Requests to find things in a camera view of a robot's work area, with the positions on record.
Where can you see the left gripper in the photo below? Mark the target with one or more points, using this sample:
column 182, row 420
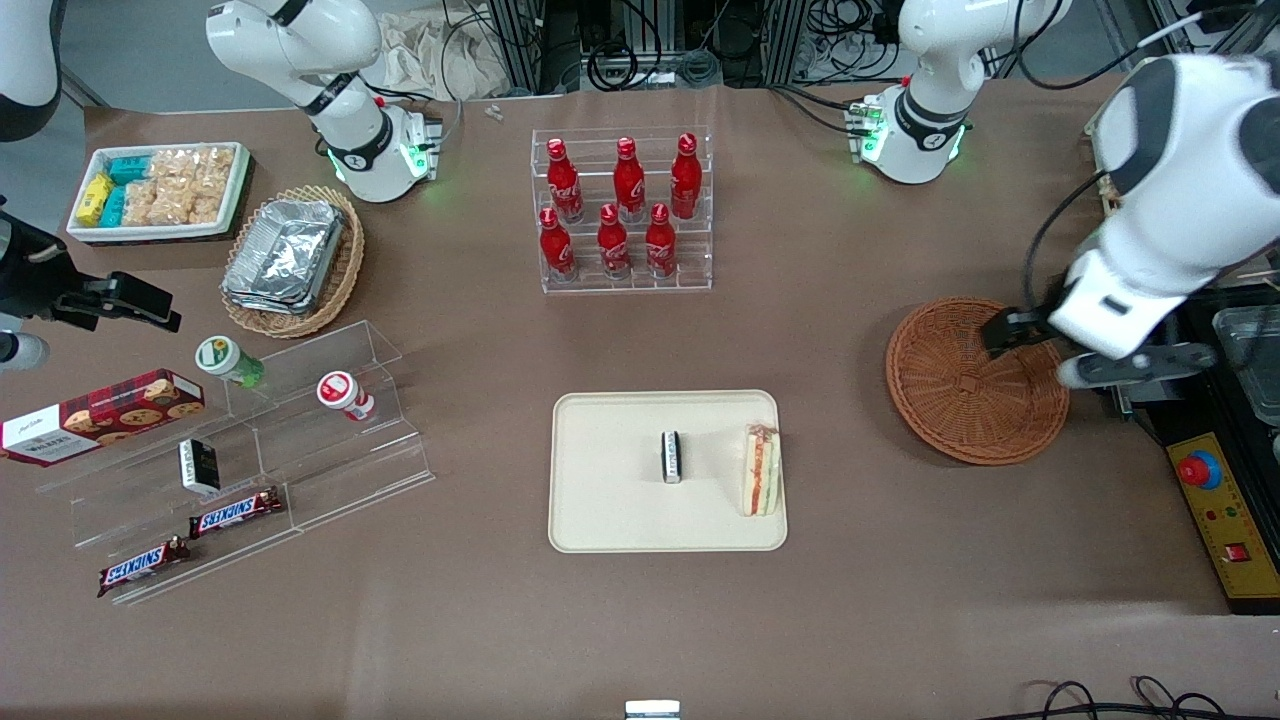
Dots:
column 1020, row 326

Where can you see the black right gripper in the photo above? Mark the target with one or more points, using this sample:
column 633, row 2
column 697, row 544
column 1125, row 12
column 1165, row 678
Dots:
column 30, row 281

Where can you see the triangular sandwich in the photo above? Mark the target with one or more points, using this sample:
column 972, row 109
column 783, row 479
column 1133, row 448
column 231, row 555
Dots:
column 760, row 475

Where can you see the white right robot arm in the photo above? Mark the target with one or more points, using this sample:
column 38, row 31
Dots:
column 360, row 150

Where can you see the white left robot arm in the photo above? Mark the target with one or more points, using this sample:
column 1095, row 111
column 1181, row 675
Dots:
column 930, row 100

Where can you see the white rectangular snack tray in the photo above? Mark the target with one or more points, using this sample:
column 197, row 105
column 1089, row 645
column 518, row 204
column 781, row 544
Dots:
column 150, row 233

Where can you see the brown wicker basket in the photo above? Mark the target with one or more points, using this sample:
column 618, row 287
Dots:
column 950, row 400

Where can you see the light woven basket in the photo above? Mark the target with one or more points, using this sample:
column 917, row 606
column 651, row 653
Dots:
column 345, row 270

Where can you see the beige plastic tray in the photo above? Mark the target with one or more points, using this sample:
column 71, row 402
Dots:
column 610, row 480

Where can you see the teal snack pack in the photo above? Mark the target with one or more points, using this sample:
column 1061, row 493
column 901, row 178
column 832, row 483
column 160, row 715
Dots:
column 128, row 169
column 113, row 206

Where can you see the clear rice cracker bag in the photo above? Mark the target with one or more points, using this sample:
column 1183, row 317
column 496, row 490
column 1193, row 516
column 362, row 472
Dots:
column 140, row 203
column 195, row 162
column 190, row 200

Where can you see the green lidded drink cup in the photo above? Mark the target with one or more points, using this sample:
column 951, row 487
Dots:
column 225, row 358

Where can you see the yellow snack pack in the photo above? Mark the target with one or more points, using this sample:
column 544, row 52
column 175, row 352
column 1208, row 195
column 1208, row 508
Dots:
column 94, row 200

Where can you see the red tartan cookie box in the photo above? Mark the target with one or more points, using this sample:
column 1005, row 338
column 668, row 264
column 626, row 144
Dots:
column 100, row 415

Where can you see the clear fried snack bag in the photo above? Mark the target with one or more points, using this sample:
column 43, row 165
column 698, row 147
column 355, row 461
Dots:
column 1107, row 195

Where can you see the stacked aluminium foil trays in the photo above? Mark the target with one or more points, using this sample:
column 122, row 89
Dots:
column 285, row 255

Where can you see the small black gum box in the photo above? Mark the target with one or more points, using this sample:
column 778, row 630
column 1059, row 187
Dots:
column 200, row 466
column 672, row 458

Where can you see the black box appliance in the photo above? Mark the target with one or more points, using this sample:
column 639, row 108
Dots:
column 1190, row 410

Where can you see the red lidded drink cup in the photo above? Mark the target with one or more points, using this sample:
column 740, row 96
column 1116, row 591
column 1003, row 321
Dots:
column 342, row 393

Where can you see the snickers chocolate bar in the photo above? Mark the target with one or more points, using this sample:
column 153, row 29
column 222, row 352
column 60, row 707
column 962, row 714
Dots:
column 140, row 565
column 235, row 513

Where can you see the clear plastic container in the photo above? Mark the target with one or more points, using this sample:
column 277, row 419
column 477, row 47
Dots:
column 1250, row 365

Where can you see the clear acrylic stepped shelf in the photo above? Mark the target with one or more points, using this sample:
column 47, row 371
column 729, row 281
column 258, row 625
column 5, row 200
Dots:
column 340, row 460

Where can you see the yellow emergency stop box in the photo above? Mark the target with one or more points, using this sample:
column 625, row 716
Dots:
column 1225, row 530

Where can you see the red cola bottle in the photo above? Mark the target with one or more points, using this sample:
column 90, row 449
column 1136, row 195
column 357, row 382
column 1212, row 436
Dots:
column 613, row 248
column 565, row 185
column 556, row 250
column 686, row 182
column 660, row 246
column 629, row 185

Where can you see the white crumpled cloth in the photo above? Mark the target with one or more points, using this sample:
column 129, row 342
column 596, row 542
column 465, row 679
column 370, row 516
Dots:
column 440, row 60

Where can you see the clear acrylic bottle rack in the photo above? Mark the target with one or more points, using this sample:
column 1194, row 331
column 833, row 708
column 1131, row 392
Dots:
column 620, row 285

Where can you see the small white metal block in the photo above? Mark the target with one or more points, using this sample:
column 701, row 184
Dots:
column 652, row 711

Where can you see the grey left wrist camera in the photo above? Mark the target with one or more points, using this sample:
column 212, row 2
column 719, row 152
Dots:
column 1140, row 365

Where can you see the aluminium frame rack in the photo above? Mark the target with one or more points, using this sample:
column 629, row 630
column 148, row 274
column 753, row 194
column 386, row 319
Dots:
column 530, row 45

